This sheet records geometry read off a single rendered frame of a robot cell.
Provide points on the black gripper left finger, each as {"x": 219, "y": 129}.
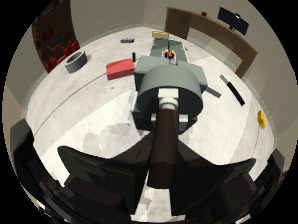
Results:
{"x": 124, "y": 174}

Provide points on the red rectangular block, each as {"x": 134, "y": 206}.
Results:
{"x": 120, "y": 68}

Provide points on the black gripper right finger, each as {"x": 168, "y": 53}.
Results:
{"x": 196, "y": 178}

